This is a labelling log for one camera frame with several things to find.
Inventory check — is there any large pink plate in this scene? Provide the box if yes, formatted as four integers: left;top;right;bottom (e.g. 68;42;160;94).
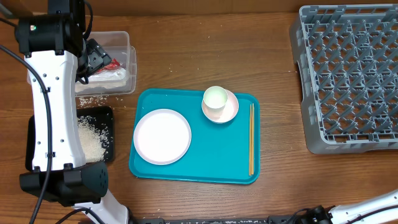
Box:
133;109;192;166

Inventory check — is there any black rectangular tray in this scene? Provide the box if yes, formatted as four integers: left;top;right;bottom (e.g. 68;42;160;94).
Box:
25;106;115;172

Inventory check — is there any grey dishwasher rack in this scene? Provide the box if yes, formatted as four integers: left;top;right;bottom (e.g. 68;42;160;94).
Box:
289;4;397;154

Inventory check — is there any teal serving tray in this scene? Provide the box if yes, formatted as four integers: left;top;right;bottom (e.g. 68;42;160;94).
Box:
129;88;261;184

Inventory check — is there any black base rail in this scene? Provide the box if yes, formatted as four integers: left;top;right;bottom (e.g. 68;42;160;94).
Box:
136;215;291;224

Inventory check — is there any wooden chopstick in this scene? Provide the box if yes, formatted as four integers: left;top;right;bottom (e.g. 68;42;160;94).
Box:
249;104;252;176
250;104;254;175

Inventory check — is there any wooden chopstick left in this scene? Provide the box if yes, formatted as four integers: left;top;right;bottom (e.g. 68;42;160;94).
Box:
249;104;252;176

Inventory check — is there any clear plastic waste bin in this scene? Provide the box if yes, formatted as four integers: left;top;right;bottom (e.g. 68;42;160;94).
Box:
27;30;137;96

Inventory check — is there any white tissue pile in bin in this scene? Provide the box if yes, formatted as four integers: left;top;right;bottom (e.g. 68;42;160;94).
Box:
75;67;128;95

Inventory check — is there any food scraps and rice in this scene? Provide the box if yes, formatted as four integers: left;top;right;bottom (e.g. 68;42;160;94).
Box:
78;116;112;163

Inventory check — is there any wooden chopstick right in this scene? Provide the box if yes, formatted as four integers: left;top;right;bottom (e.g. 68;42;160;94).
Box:
250;104;254;175

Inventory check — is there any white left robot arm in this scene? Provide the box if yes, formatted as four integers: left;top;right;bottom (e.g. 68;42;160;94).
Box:
15;1;133;223

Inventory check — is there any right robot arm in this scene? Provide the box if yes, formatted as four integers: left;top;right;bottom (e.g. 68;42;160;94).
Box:
285;190;397;224

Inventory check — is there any small pink saucer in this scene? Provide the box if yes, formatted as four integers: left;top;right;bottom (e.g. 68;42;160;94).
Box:
201;90;239;124

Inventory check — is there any red snack wrapper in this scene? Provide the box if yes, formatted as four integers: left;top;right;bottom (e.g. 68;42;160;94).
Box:
97;58;121;73

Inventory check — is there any light green cup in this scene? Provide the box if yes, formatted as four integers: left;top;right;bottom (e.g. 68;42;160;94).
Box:
203;86;228;110

